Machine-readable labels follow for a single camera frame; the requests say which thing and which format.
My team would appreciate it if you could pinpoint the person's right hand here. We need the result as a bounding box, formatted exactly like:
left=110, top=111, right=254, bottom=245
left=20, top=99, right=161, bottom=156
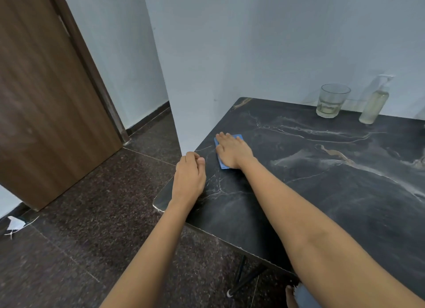
left=215, top=132, right=258, bottom=170

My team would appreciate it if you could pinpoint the person's left hand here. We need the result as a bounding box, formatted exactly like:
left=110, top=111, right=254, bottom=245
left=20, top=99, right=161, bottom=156
left=171, top=151, right=207, bottom=207

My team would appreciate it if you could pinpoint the blue cleaning cloth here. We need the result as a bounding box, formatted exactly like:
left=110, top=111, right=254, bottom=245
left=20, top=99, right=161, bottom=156
left=213, top=134, right=245, bottom=170

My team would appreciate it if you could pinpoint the person's right forearm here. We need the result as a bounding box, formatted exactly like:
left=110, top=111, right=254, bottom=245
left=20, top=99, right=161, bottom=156
left=236, top=157, right=425, bottom=308

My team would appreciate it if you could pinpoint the person's left forearm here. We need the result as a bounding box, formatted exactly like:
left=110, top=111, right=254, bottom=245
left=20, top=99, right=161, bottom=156
left=100, top=198, right=200, bottom=308

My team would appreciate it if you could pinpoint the dark skirting board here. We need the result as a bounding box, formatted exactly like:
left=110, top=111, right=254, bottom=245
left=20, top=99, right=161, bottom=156
left=126, top=100, right=172, bottom=138

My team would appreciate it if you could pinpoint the clear drinking glass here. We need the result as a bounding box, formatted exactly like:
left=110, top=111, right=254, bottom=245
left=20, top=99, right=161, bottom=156
left=316, top=83, right=352, bottom=119

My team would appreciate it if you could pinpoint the black metal table leg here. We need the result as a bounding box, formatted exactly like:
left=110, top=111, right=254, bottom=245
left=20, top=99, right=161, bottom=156
left=227, top=266, right=267, bottom=298
left=233, top=255, right=247, bottom=287

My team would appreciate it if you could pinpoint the clear pump bottle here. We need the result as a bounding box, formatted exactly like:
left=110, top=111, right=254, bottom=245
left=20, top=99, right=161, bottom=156
left=359, top=74, right=396, bottom=125

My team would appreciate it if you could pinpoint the person's foot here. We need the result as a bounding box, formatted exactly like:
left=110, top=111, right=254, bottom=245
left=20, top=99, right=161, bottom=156
left=285, top=285, right=299, bottom=308

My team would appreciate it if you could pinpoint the brown wooden door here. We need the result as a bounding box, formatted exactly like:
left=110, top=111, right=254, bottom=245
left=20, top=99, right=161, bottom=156
left=0, top=0, right=124, bottom=212

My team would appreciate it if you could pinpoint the blue jeans leg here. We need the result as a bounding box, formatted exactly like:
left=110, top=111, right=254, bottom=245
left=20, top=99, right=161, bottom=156
left=294, top=283, right=322, bottom=308

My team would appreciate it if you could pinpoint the dark brown door frame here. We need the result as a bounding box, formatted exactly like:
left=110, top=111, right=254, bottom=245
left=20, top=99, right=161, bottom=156
left=45, top=0, right=130, bottom=144

